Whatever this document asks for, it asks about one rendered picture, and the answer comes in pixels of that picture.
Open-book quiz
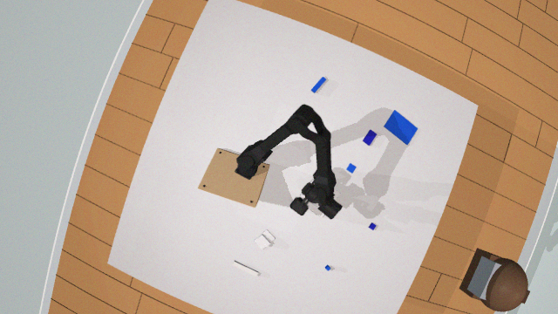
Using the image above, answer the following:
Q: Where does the small blue square block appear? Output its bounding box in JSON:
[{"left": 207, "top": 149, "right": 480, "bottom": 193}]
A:
[{"left": 347, "top": 164, "right": 356, "bottom": 174}]

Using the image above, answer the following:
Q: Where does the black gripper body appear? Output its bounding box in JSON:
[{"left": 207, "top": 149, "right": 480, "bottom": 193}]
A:
[{"left": 290, "top": 179, "right": 316, "bottom": 215}]

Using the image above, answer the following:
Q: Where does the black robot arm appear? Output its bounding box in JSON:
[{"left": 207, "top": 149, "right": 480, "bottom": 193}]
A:
[{"left": 235, "top": 105, "right": 342, "bottom": 219}]

